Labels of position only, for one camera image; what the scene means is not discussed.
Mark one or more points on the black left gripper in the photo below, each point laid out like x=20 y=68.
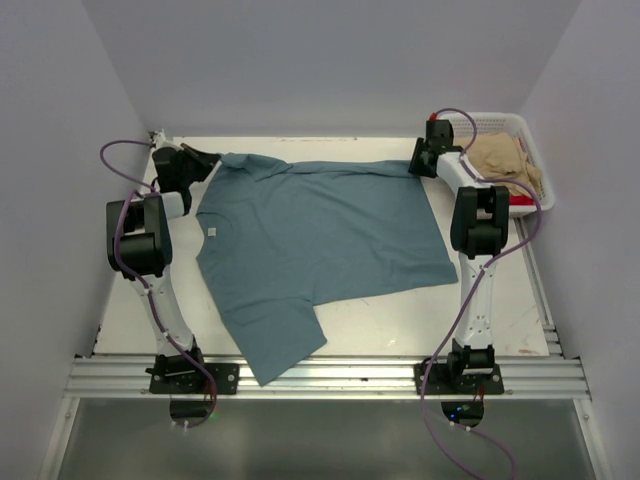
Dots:
x=204 y=161

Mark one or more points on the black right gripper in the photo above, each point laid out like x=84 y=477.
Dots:
x=415 y=166

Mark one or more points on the blue t shirt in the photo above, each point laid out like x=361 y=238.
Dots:
x=282 y=238

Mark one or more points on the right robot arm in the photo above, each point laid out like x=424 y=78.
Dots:
x=478 y=233

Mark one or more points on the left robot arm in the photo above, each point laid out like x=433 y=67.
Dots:
x=139 y=245

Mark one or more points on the white plastic laundry basket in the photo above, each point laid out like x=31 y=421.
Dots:
x=467 y=128

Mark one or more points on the beige t shirt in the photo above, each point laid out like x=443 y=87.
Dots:
x=499 y=155

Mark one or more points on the red t shirt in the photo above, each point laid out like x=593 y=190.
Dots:
x=521 y=200

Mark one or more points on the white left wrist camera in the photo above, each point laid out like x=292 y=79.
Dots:
x=159 y=138

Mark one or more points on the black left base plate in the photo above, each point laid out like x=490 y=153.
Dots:
x=225 y=375

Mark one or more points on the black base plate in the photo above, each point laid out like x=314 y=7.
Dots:
x=441 y=381
x=225 y=375

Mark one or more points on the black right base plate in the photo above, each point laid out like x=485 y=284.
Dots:
x=441 y=381

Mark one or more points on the aluminium mounting rail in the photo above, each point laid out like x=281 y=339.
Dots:
x=372 y=343

